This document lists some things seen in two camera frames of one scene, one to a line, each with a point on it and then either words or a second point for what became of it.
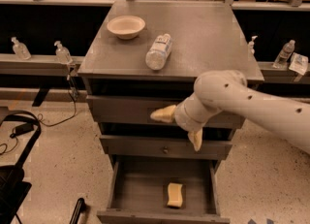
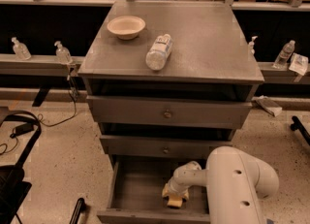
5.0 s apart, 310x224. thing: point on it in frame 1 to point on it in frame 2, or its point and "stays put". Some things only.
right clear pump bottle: (251, 46) stays put
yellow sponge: (175, 196) stays put
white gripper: (182, 116) to (174, 187)
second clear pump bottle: (62, 54) stays put
